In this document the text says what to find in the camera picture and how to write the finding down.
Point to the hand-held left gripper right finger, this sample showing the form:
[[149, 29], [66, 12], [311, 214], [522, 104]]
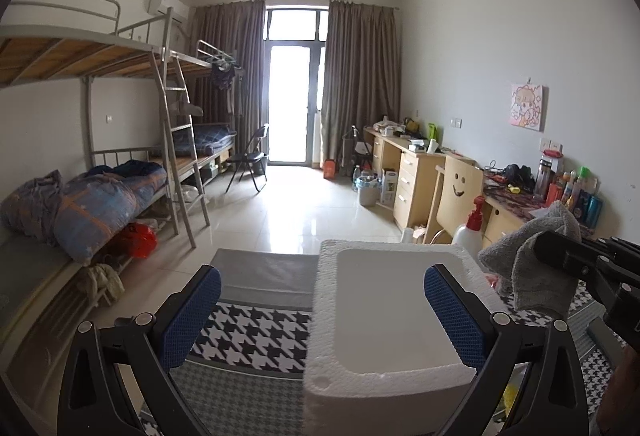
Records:
[[452, 316]]

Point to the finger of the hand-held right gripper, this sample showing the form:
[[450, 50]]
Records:
[[557, 248], [615, 249]]

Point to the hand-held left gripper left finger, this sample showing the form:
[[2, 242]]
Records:
[[192, 316]]

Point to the grey towel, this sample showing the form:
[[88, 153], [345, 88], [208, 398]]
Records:
[[530, 286]]

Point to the white foam box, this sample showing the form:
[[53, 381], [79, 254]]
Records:
[[380, 306]]

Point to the row of toiletry bottles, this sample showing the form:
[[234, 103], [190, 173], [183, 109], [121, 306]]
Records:
[[575, 201]]

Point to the houndstooth tablecloth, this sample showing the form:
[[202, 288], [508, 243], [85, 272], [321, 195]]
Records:
[[250, 326]]

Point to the black headphones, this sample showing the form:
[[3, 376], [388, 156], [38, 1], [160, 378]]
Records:
[[517, 176]]

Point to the white pump bottle red top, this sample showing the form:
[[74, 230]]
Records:
[[467, 231]]

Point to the red plastic bag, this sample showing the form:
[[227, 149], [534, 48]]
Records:
[[137, 241]]

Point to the yellowish cloth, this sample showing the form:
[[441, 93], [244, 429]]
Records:
[[100, 283]]

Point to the wooden chair with smiley face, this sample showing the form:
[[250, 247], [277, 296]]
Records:
[[457, 186]]

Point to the wooden desk with drawers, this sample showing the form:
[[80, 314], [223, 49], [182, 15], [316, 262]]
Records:
[[415, 186]]

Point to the blue plaid quilt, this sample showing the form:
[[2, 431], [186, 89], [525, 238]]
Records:
[[100, 211]]

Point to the white carton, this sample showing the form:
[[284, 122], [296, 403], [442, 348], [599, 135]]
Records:
[[389, 188]]

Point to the white bucket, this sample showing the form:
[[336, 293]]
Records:
[[369, 193]]

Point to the black folding chair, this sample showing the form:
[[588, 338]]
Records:
[[250, 158]]

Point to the green packet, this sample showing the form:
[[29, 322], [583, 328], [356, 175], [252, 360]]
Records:
[[432, 132]]

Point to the grey mattress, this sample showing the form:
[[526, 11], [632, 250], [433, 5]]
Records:
[[25, 276]]

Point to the dark blue folded quilt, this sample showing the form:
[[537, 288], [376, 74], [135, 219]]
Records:
[[215, 138]]

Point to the orange box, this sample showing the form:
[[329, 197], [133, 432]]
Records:
[[330, 169]]

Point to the grey blue cloth bundle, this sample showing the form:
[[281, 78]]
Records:
[[30, 211]]

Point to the grey pillow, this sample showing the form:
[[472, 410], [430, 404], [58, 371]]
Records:
[[185, 109]]

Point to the glass balcony door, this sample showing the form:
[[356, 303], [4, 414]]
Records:
[[292, 101]]

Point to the hanging dark clothes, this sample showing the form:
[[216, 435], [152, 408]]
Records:
[[223, 76]]

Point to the small grey metal bunk bed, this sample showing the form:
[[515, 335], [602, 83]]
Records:
[[200, 63]]

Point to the brown curtain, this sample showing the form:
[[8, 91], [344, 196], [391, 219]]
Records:
[[360, 76], [245, 46]]

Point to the large grey metal bunk bed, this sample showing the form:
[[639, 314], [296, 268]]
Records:
[[75, 53]]

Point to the white air conditioner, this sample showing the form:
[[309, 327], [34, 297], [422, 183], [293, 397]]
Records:
[[167, 6]]

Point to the pink cartoon wall picture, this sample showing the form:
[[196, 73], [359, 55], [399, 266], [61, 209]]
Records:
[[526, 107]]

